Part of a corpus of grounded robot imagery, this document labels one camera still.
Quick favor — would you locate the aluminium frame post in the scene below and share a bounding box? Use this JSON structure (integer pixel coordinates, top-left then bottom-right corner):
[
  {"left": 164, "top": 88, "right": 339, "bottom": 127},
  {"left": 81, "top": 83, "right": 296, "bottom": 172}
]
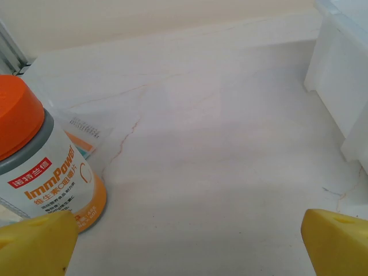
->
[{"left": 0, "top": 20, "right": 37, "bottom": 77}]

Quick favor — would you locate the white bottle orange cap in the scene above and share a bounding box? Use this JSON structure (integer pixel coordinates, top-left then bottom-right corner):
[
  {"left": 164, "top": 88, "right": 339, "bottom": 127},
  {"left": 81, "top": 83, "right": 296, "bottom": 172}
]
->
[{"left": 0, "top": 74, "right": 108, "bottom": 234}]

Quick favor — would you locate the clear plastic sachet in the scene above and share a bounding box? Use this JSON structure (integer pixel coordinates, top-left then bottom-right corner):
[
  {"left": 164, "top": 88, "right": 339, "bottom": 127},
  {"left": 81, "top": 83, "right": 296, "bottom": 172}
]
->
[{"left": 25, "top": 68, "right": 116, "bottom": 161}]

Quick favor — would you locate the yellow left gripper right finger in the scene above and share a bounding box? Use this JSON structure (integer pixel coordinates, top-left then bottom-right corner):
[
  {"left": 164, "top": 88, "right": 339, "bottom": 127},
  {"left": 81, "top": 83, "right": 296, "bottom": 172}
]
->
[{"left": 300, "top": 208, "right": 368, "bottom": 276}]

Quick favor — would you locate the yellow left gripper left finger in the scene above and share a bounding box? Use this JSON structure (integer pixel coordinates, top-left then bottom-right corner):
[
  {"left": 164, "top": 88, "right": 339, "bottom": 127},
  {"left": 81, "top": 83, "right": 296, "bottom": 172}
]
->
[{"left": 0, "top": 211, "right": 80, "bottom": 276}]

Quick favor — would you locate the white plastic bin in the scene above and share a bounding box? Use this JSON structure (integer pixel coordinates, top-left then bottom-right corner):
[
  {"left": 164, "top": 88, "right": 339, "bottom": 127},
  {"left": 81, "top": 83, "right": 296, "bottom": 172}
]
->
[{"left": 304, "top": 0, "right": 368, "bottom": 173}]

